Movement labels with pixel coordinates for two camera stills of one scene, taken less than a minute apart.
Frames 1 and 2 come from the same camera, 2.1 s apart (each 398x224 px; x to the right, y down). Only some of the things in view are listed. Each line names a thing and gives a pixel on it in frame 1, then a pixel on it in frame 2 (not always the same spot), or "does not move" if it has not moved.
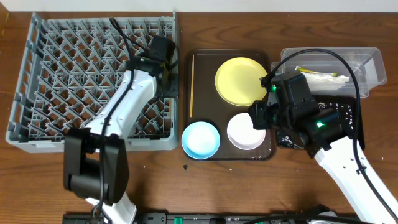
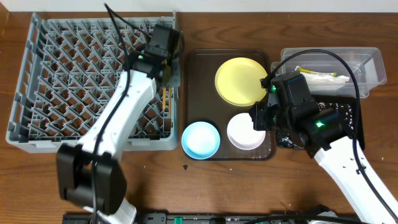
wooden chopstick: [191, 88] → [163, 98]
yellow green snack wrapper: [334, 74] does not move
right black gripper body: [267, 117] does not move
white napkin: [323, 81] does not move
